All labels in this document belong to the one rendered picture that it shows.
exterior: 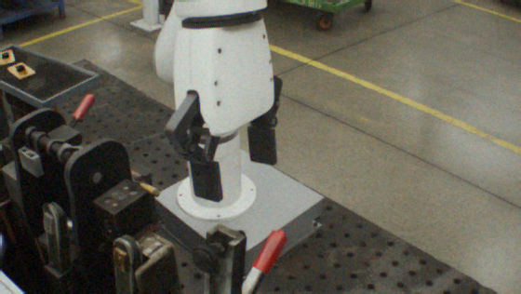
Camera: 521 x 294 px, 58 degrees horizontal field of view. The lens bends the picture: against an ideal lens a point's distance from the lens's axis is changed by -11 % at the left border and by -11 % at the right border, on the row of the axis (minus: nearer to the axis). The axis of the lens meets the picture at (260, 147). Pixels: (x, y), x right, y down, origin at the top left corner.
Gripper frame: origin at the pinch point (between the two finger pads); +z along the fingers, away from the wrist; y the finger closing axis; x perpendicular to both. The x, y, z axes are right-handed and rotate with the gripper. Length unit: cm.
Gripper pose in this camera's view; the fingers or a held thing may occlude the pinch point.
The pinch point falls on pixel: (236, 170)
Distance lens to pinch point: 52.5
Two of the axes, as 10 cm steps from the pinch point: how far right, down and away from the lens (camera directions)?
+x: 8.2, 1.4, -5.5
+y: -5.6, 3.4, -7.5
